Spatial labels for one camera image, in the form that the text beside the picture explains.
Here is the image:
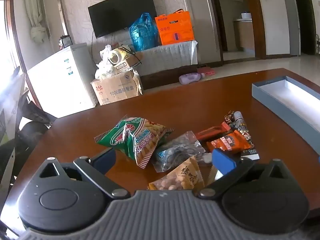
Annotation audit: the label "blue plastic bag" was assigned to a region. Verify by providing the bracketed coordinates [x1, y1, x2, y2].
[129, 12, 159, 52]

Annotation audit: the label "orange paper bag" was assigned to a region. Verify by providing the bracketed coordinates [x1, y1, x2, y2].
[154, 10, 195, 46]

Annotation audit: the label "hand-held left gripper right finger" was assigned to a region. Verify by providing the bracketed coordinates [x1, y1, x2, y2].
[196, 148, 288, 200]

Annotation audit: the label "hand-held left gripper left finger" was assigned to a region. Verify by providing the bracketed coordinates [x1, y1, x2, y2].
[37, 147, 131, 200]

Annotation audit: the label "small cardboard box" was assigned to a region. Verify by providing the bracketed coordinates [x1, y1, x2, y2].
[112, 51, 144, 74]

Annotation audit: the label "green cracker bag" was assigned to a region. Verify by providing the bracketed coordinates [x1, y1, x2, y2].
[94, 115, 175, 168]

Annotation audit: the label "dark cartoon print packet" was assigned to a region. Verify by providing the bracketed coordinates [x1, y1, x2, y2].
[229, 111, 260, 161]

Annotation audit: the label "white plastic bag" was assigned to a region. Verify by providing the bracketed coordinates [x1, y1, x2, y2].
[94, 44, 118, 80]

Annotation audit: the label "black office chair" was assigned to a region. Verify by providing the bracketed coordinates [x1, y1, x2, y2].
[0, 66, 59, 200]

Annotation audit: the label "tape roll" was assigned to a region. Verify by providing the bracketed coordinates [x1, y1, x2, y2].
[108, 48, 130, 67]

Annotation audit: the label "red snack bar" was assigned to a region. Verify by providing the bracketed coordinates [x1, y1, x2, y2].
[195, 122, 232, 140]

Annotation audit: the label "white small fridge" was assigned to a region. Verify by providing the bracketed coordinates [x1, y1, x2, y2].
[27, 43, 97, 118]

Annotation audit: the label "clear bag of dark seeds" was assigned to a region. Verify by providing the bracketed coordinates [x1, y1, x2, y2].
[151, 131, 206, 173]

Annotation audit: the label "blue shallow box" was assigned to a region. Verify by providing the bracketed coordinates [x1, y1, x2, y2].
[251, 76, 320, 155]

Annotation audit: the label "large cardboard box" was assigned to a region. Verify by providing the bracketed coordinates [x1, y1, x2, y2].
[90, 69, 143, 106]

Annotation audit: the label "pale curtain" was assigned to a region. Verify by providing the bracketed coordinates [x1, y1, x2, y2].
[24, 0, 48, 43]

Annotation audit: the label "purple bottle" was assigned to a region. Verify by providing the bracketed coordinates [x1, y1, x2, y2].
[178, 72, 206, 84]

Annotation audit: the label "pink slippers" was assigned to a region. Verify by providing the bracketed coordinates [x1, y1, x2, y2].
[197, 66, 216, 76]

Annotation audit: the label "kitchen counter cabinet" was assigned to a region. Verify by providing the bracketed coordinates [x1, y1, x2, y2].
[234, 17, 255, 52]

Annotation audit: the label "small dark framed object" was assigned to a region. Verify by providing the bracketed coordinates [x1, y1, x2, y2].
[59, 35, 72, 50]

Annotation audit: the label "orange snack packet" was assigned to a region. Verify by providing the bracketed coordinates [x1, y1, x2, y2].
[206, 129, 251, 154]

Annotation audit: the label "brown gold candy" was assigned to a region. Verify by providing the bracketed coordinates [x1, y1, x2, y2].
[224, 110, 235, 125]

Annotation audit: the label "yellow peanut packet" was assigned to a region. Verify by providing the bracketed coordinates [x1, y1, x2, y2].
[148, 156, 205, 191]

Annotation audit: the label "black flat television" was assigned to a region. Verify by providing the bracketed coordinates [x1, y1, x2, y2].
[87, 0, 157, 38]

